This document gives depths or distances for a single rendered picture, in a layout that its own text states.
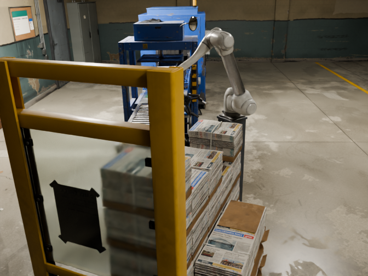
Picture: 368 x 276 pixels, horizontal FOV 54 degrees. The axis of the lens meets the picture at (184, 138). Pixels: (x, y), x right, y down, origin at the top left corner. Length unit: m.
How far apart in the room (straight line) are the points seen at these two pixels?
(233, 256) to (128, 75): 1.45
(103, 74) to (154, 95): 0.20
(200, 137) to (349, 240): 1.68
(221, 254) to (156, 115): 1.34
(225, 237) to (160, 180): 1.27
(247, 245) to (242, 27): 10.03
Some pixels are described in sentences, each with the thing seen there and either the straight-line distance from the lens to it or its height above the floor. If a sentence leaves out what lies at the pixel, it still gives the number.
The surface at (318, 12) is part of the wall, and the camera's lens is 12.38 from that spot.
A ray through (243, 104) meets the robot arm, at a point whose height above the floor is 1.20.
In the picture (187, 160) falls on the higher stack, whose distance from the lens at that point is 1.82.
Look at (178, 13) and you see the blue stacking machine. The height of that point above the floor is 1.75.
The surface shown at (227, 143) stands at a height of 0.99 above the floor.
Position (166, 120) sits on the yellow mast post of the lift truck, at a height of 1.70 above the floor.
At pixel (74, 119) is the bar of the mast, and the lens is 1.36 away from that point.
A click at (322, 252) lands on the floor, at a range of 3.43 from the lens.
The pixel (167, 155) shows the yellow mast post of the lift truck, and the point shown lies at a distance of 1.17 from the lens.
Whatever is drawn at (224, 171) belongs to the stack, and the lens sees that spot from 2.73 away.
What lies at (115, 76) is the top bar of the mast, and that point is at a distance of 1.19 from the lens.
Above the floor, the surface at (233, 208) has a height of 0.60.
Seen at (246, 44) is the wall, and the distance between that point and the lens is 12.01.
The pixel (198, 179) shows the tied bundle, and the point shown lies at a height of 1.06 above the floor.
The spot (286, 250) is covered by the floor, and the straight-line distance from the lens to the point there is 3.37.
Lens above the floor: 2.06
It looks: 22 degrees down
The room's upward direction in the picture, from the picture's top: 1 degrees counter-clockwise
